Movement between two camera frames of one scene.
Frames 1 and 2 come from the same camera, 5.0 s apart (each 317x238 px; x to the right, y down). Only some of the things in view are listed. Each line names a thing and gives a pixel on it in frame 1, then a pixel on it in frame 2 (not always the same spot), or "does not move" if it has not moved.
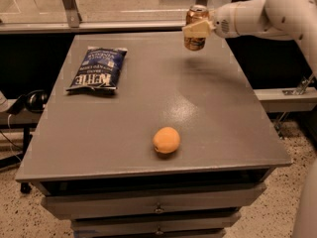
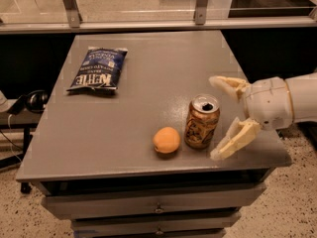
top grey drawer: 77,206 does not move
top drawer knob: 158,208 does not move
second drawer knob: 159,232 does not move
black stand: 25,187 does not move
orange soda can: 196,14 to 202,121
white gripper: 223,24 to 267,103
